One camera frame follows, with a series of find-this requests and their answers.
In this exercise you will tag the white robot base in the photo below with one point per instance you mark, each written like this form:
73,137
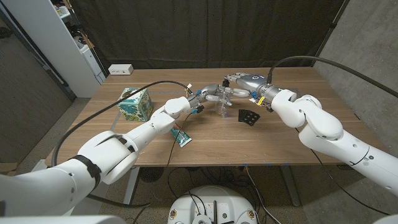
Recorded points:
214,202

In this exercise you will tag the green red toothpaste tube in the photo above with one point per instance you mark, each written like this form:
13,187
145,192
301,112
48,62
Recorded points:
183,138

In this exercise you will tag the clear pump dispenser bottle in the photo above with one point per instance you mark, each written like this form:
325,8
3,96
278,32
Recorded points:
223,111

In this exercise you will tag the brown cardboard box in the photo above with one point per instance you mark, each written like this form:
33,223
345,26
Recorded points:
7,168

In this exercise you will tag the black backdrop curtain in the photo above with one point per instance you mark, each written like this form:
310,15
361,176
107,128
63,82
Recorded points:
205,31

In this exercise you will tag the grey table leg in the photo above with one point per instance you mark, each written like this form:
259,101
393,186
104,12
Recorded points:
290,186
130,189

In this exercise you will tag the white storage cabinet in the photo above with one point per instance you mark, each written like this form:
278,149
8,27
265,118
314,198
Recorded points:
56,40

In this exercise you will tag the teal floral tissue box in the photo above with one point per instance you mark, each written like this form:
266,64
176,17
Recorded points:
133,109

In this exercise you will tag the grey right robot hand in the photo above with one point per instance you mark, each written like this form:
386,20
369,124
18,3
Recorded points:
253,84

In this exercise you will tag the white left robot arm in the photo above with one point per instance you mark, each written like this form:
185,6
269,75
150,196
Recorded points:
105,155

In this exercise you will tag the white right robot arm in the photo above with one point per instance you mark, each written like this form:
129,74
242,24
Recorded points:
320,124

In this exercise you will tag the white power strip box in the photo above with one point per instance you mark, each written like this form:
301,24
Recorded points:
120,69

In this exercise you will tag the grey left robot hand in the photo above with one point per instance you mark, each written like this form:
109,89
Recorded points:
209,91

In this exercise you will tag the black backdrop stand pole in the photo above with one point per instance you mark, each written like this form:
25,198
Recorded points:
331,28

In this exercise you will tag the black round floor fan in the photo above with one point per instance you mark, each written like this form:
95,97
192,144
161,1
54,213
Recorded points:
150,174

